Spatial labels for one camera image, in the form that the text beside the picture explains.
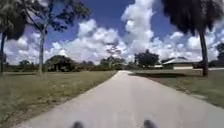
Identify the dark tree with thin trunk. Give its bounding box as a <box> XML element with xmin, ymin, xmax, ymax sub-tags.
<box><xmin>0</xmin><ymin>0</ymin><xmax>28</xmax><ymax>77</ymax></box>

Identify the far row of trees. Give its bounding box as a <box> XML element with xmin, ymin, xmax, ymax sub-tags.
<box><xmin>3</xmin><ymin>46</ymin><xmax>134</xmax><ymax>73</ymax></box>

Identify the grey paved path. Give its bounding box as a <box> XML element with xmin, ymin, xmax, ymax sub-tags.
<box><xmin>13</xmin><ymin>69</ymin><xmax>224</xmax><ymax>128</ymax></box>

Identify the wide dark bush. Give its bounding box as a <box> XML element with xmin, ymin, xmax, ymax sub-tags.
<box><xmin>44</xmin><ymin>54</ymin><xmax>79</xmax><ymax>73</ymax></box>

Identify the grass field with dry patches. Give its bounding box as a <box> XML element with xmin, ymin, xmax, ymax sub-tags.
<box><xmin>0</xmin><ymin>70</ymin><xmax>118</xmax><ymax>128</ymax></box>

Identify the green grass verge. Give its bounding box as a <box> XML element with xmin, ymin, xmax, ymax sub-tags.
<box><xmin>128</xmin><ymin>68</ymin><xmax>224</xmax><ymax>109</ymax></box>

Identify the dark palm tree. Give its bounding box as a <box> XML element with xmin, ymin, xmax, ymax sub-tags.
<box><xmin>161</xmin><ymin>0</ymin><xmax>224</xmax><ymax>78</ymax></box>

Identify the house with grey roof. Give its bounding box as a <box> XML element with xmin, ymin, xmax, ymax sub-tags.
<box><xmin>161</xmin><ymin>57</ymin><xmax>198</xmax><ymax>70</ymax></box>

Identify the round dark tree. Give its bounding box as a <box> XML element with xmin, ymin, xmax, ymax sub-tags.
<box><xmin>134</xmin><ymin>49</ymin><xmax>161</xmax><ymax>69</ymax></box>

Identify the robot's own part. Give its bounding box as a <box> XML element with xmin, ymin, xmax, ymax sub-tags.
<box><xmin>72</xmin><ymin>121</ymin><xmax>84</xmax><ymax>128</ymax></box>
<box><xmin>143</xmin><ymin>119</ymin><xmax>157</xmax><ymax>128</ymax></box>

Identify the tall thin tree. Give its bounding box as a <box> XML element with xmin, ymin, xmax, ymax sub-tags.
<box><xmin>19</xmin><ymin>0</ymin><xmax>91</xmax><ymax>76</ymax></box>

